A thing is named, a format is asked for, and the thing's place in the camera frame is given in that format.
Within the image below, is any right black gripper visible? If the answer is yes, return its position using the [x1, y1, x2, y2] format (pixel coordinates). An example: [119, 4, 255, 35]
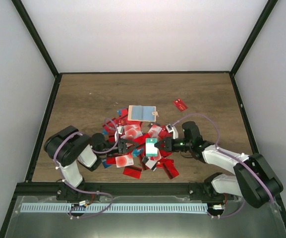
[155, 136, 192, 153]

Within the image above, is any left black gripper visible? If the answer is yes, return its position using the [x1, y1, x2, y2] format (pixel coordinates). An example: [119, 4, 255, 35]
[99, 138, 139, 156]

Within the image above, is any beige leather card holder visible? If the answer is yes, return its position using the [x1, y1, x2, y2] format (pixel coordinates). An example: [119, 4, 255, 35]
[128, 105, 159, 122]

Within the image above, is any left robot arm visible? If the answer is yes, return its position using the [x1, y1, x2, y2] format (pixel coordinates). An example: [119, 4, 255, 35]
[44, 125, 139, 200]

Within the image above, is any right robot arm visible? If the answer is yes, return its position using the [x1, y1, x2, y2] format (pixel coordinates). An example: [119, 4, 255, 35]
[154, 121, 284, 208]

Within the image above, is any white pink gradient card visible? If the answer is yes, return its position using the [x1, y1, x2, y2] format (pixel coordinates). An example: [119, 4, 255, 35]
[122, 124, 143, 140]

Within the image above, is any white red circle card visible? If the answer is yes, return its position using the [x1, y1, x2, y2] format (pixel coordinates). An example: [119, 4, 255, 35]
[147, 124, 166, 140]

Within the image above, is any red card bottom right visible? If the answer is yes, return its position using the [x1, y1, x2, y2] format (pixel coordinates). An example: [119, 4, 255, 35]
[156, 158, 179, 179]

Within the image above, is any red card bottom centre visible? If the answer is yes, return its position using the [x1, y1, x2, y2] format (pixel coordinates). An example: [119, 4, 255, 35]
[123, 166, 142, 179]

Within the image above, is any lone red VIP card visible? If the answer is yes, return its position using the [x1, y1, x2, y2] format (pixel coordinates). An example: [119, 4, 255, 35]
[173, 98, 188, 112]

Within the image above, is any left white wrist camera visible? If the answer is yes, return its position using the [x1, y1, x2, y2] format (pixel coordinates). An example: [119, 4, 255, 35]
[117, 125, 124, 135]

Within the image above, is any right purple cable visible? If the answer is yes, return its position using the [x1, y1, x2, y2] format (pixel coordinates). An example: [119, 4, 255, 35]
[171, 113, 275, 219]

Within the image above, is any light blue cable duct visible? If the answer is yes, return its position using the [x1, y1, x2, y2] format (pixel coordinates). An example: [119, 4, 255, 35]
[20, 203, 208, 214]

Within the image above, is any black front frame rail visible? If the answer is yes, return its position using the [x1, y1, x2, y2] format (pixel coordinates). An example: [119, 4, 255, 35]
[14, 182, 226, 201]

